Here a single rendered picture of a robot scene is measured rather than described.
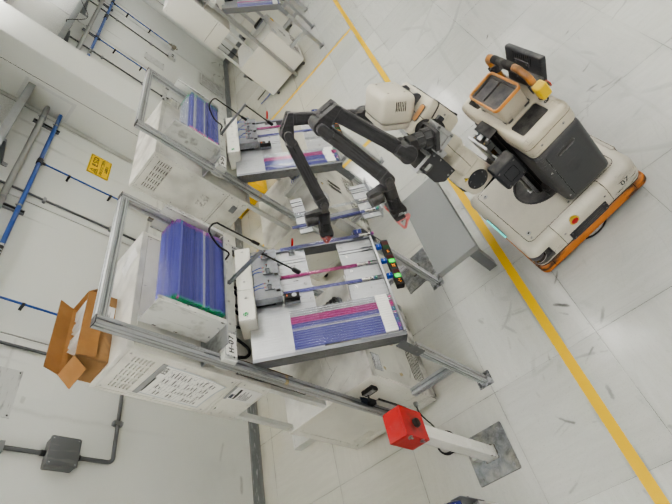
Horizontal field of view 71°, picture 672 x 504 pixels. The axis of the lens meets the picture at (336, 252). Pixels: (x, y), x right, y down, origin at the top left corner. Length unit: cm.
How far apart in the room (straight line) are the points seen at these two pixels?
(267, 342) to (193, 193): 140
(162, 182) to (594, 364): 265
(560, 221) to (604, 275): 35
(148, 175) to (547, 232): 236
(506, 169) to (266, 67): 485
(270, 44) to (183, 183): 368
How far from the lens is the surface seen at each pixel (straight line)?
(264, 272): 242
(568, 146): 238
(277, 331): 225
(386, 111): 198
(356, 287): 239
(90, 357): 214
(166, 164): 316
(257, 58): 665
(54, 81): 517
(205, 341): 218
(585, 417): 255
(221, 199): 330
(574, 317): 267
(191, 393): 231
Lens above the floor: 236
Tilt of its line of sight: 36 degrees down
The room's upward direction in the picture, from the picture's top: 60 degrees counter-clockwise
